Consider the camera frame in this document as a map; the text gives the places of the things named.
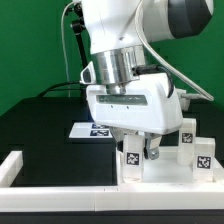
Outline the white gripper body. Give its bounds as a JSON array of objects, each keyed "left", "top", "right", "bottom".
[{"left": 80, "top": 62, "right": 183, "bottom": 135}]

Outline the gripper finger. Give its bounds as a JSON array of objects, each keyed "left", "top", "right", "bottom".
[
  {"left": 111, "top": 127, "right": 124, "bottom": 142},
  {"left": 144, "top": 133, "right": 161, "bottom": 160}
]

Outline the white square tabletop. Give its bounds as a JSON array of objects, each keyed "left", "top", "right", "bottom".
[{"left": 116, "top": 147, "right": 224, "bottom": 184}]

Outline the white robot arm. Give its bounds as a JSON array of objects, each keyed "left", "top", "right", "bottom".
[{"left": 81, "top": 0, "right": 214, "bottom": 159}]

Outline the white marker tag sheet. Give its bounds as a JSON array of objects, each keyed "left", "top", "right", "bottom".
[{"left": 69, "top": 122, "right": 112, "bottom": 139}]

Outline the white U-shaped obstacle fence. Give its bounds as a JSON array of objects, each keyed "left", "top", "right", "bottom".
[{"left": 0, "top": 151, "right": 224, "bottom": 212}]

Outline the grey cable right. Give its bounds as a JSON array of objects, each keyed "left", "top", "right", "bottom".
[{"left": 134, "top": 0, "right": 215, "bottom": 103}]

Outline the grey cable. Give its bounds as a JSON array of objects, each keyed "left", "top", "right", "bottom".
[
  {"left": 134, "top": 0, "right": 215, "bottom": 103},
  {"left": 60, "top": 0, "right": 83, "bottom": 98}
]

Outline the black cable at base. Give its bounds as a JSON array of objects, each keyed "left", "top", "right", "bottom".
[{"left": 36, "top": 79, "right": 89, "bottom": 98}]

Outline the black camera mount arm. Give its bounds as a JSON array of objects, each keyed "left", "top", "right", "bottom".
[{"left": 71, "top": 3, "right": 88, "bottom": 68}]

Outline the grey cable left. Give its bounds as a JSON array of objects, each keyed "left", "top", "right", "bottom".
[{"left": 60, "top": 0, "right": 83, "bottom": 98}]

